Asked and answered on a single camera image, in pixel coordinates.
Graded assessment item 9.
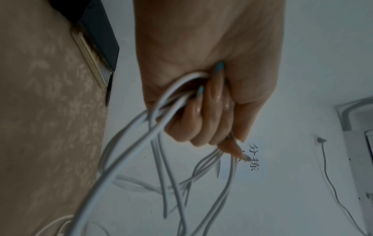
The person's left hand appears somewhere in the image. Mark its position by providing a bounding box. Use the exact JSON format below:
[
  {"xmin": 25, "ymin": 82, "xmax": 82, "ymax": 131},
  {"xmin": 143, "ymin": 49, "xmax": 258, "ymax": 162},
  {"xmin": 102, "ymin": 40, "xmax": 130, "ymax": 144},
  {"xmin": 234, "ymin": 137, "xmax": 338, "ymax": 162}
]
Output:
[{"xmin": 132, "ymin": 0, "xmax": 285, "ymax": 161}]

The white cable bundle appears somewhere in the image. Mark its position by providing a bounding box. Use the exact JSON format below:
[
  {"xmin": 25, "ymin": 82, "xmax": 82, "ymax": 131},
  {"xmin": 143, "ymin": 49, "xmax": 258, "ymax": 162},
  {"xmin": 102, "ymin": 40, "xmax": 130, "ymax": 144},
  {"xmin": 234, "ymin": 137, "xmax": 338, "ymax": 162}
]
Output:
[{"xmin": 36, "ymin": 71, "xmax": 251, "ymax": 236}]

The black flat panel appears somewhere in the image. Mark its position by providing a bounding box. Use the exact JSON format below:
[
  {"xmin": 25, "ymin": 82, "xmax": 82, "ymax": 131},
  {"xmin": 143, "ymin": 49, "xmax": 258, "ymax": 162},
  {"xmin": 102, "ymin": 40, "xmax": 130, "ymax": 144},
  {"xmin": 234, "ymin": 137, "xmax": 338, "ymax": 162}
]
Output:
[{"xmin": 48, "ymin": 0, "xmax": 120, "ymax": 107}]

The white appliance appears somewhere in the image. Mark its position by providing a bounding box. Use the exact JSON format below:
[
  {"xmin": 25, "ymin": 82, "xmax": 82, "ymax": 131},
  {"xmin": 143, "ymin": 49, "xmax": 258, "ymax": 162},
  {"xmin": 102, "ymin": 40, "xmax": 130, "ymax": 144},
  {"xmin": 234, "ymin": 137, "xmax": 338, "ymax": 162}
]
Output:
[{"xmin": 335, "ymin": 95, "xmax": 373, "ymax": 209}]

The beige frame strip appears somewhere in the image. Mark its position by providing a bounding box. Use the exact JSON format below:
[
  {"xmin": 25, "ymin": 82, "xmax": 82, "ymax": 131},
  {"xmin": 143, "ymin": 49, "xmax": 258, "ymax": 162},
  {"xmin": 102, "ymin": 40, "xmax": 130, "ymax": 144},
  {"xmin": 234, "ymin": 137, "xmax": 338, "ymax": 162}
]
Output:
[{"xmin": 71, "ymin": 25, "xmax": 114, "ymax": 89}]

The thin grey cable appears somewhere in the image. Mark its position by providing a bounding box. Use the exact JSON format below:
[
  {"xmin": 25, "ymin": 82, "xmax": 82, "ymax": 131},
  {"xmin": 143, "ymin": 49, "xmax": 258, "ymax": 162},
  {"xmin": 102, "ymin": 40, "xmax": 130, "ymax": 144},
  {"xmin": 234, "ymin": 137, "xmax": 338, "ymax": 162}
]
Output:
[{"xmin": 321, "ymin": 142, "xmax": 368, "ymax": 236}]

